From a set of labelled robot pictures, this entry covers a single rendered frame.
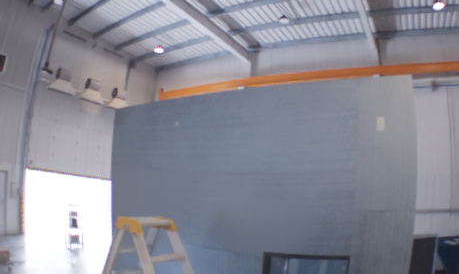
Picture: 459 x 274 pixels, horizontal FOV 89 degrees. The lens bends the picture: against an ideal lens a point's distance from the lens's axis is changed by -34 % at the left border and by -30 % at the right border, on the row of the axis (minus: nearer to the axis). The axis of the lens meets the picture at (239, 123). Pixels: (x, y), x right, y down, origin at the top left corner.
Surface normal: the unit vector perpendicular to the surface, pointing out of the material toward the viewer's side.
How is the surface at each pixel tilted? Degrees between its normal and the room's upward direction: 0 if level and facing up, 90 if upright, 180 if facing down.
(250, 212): 90
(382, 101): 90
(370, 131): 90
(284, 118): 90
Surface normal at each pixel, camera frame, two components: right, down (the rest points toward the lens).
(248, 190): -0.49, -0.19
